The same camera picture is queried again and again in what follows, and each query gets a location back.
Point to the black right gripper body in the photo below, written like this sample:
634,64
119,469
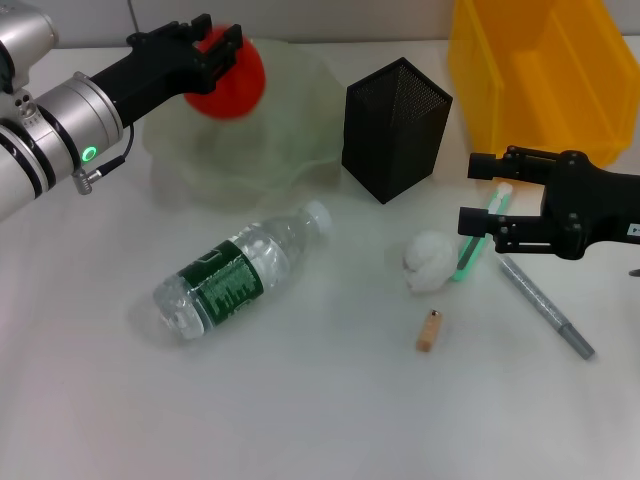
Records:
595,205

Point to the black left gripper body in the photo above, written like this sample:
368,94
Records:
155,65

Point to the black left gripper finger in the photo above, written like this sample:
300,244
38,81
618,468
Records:
202,25
227,50

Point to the grey marker pen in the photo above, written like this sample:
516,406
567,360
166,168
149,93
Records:
545,305

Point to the small wooden usb stick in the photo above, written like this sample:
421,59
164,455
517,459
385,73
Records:
428,332

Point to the white paper ball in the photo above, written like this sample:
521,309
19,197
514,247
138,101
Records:
430,262

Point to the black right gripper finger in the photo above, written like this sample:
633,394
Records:
487,166
472,221

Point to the black mesh pen holder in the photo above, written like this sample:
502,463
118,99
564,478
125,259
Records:
395,135

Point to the green utility knife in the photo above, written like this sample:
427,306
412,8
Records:
462,265

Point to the green glass fruit plate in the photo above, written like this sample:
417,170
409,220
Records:
285,135

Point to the clear green-label water bottle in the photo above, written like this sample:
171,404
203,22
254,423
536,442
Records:
235,280

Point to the yellow plastic storage bin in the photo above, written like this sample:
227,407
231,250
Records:
540,100

